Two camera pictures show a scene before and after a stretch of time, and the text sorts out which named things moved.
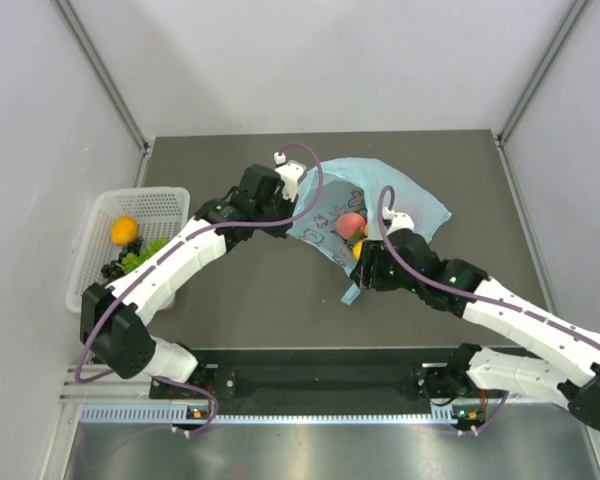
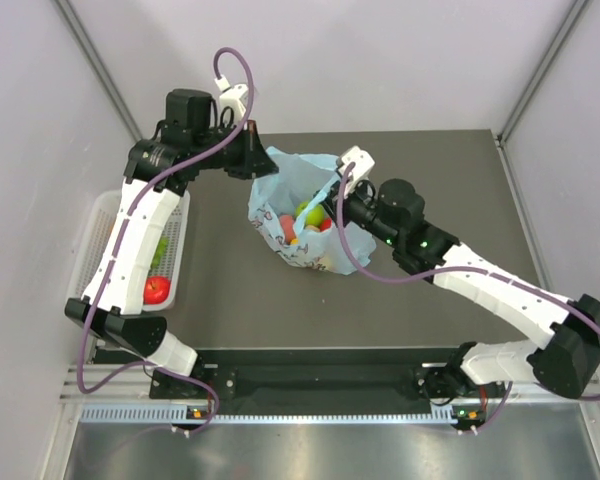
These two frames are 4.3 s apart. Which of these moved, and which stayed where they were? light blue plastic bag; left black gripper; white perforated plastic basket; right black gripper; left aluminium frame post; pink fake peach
Moved: right black gripper; pink fake peach; light blue plastic bag; left black gripper
Stayed: left aluminium frame post; white perforated plastic basket
